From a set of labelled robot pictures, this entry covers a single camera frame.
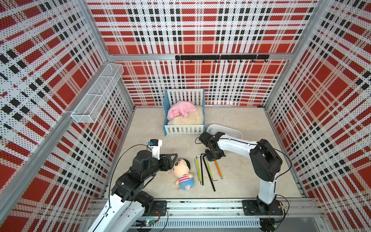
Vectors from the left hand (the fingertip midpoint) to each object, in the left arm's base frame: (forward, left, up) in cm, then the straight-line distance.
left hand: (175, 155), depth 72 cm
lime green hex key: (-1, -19, -20) cm, 28 cm away
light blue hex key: (0, -11, -21) cm, 23 cm away
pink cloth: (+37, +1, -4) cm, 37 cm away
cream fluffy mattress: (+34, -10, -11) cm, 37 cm away
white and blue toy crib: (+51, -11, -6) cm, 52 cm away
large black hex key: (-2, -18, -20) cm, 27 cm away
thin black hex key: (0, -14, -20) cm, 24 cm away
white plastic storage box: (+25, -34, -16) cm, 45 cm away
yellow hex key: (0, -12, -20) cm, 24 cm away
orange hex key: (0, -24, -19) cm, 30 cm away
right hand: (+7, -23, -17) cm, 30 cm away
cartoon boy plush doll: (-3, -2, -12) cm, 13 cm away
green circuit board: (-26, +13, -19) cm, 35 cm away
